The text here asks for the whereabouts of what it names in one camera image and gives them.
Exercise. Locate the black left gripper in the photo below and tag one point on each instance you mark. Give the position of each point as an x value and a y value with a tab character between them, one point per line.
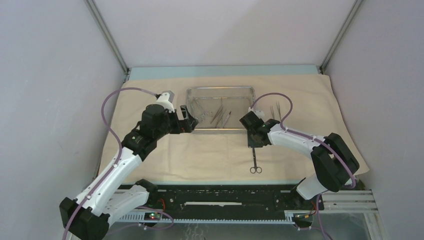
185	125

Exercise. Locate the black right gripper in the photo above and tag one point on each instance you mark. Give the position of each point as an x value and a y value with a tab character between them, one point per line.
252	144

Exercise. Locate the metal surgical instrument tray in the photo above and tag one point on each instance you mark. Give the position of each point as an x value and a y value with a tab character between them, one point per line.
218	109

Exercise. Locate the thin metal needle tweezers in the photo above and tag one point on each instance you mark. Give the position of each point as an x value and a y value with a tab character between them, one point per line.
276	111

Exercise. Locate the metal surgical scissors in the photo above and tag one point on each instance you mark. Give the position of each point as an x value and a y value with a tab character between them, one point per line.
255	169

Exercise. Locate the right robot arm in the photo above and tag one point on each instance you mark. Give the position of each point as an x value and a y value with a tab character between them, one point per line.
334	163

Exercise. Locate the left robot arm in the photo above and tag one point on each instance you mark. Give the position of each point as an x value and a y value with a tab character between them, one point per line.
92	212

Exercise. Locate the metal surgical forceps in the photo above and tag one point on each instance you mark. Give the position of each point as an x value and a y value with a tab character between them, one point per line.
221	119

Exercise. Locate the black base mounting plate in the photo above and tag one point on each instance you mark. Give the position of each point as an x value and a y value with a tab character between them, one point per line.
278	196

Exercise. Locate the aluminium frame rail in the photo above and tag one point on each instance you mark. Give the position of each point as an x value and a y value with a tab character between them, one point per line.
342	202

